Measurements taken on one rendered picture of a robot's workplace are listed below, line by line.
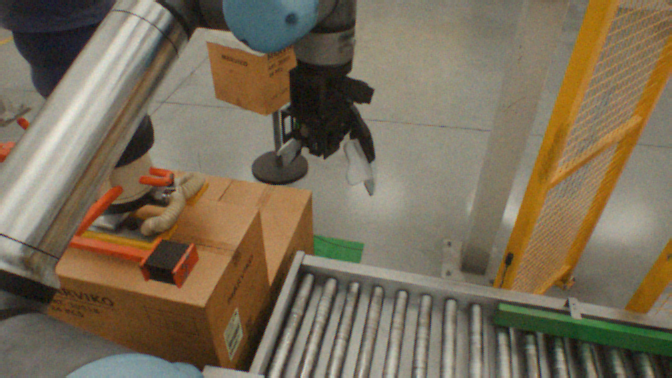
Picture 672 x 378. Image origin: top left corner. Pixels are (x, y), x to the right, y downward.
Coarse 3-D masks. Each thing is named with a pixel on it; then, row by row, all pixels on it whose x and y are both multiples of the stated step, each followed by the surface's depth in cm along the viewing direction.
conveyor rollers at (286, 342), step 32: (352, 288) 171; (288, 320) 160; (320, 320) 160; (352, 320) 161; (448, 320) 160; (480, 320) 160; (288, 352) 151; (416, 352) 150; (448, 352) 150; (480, 352) 150; (608, 352) 151; (640, 352) 150
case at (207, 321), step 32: (192, 224) 140; (224, 224) 140; (256, 224) 146; (64, 256) 130; (96, 256) 130; (224, 256) 130; (256, 256) 150; (64, 288) 129; (96, 288) 124; (128, 288) 121; (160, 288) 121; (192, 288) 121; (224, 288) 128; (256, 288) 155; (64, 320) 141; (96, 320) 136; (128, 320) 131; (160, 320) 126; (192, 320) 122; (224, 320) 131; (160, 352) 138; (192, 352) 133; (224, 352) 135
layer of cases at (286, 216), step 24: (216, 192) 216; (240, 192) 216; (264, 192) 216; (288, 192) 216; (264, 216) 203; (288, 216) 203; (312, 216) 226; (264, 240) 191; (288, 240) 191; (312, 240) 235; (288, 264) 194; (264, 312) 169; (240, 360) 150
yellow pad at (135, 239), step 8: (128, 216) 123; (136, 216) 124; (120, 224) 120; (128, 224) 117; (136, 224) 118; (88, 232) 119; (96, 232) 119; (104, 232) 118; (112, 232) 118; (120, 232) 118; (128, 232) 118; (136, 232) 118; (160, 232) 119; (168, 232) 119; (104, 240) 118; (112, 240) 117; (120, 240) 116; (128, 240) 116; (136, 240) 116; (144, 240) 116; (152, 240) 116; (136, 248) 116; (144, 248) 115
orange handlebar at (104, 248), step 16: (0, 144) 130; (0, 160) 127; (144, 176) 118; (160, 176) 120; (112, 192) 112; (96, 208) 108; (80, 240) 99; (96, 240) 99; (112, 256) 98; (128, 256) 97; (144, 256) 96
